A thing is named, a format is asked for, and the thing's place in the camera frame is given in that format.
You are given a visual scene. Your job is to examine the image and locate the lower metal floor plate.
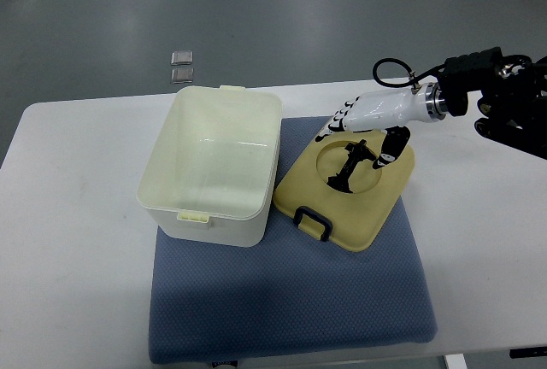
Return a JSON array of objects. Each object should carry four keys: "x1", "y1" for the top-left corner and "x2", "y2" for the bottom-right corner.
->
[{"x1": 170, "y1": 67, "x2": 194, "y2": 84}]

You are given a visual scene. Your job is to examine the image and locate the upper metal floor plate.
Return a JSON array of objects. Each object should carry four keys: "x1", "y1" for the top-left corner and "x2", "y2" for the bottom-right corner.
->
[{"x1": 170, "y1": 50, "x2": 193, "y2": 66}]

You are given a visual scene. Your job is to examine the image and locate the yellow box lid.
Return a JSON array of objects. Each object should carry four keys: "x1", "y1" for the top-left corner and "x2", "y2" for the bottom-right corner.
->
[{"x1": 273, "y1": 130, "x2": 415, "y2": 252}]

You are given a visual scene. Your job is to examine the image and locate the blue textured mat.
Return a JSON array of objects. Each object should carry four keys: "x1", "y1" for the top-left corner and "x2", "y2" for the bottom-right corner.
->
[{"x1": 147, "y1": 114, "x2": 439, "y2": 365}]

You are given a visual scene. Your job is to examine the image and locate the white storage box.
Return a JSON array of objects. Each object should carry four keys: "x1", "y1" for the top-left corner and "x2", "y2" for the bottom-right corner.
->
[{"x1": 137, "y1": 86, "x2": 283, "y2": 247}]

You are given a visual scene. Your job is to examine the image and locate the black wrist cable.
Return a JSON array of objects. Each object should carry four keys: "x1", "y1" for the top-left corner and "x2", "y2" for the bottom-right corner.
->
[{"x1": 372, "y1": 58, "x2": 445, "y2": 92}]

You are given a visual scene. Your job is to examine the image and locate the black bracket under table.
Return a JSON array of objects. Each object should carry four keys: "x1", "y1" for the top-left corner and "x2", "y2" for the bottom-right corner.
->
[{"x1": 509, "y1": 346, "x2": 547, "y2": 360}]

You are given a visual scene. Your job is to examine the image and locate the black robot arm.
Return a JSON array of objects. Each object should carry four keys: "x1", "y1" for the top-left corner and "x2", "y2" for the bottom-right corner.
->
[{"x1": 435, "y1": 47, "x2": 546, "y2": 159}]

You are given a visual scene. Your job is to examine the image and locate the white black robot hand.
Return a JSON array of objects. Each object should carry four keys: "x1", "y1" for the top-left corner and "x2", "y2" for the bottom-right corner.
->
[{"x1": 315, "y1": 83, "x2": 449, "y2": 169}]

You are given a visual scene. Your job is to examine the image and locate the metal floor plate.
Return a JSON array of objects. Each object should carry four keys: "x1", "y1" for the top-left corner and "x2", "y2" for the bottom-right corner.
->
[
  {"x1": 170, "y1": 67, "x2": 194, "y2": 84},
  {"x1": 170, "y1": 50, "x2": 193, "y2": 66}
]

